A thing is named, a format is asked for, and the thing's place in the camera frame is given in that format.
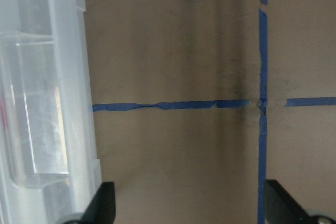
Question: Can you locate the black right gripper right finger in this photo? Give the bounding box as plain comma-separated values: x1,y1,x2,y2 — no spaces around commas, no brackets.
264,179,335,224

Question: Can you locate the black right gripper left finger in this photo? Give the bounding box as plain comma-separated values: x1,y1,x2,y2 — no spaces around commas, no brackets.
80,182,116,224

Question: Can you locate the clear plastic box lid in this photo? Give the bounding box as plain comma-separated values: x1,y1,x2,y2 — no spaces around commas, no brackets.
1,0,101,223

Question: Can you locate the brown paper table cover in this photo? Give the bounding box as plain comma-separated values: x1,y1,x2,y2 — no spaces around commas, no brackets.
85,0,335,223

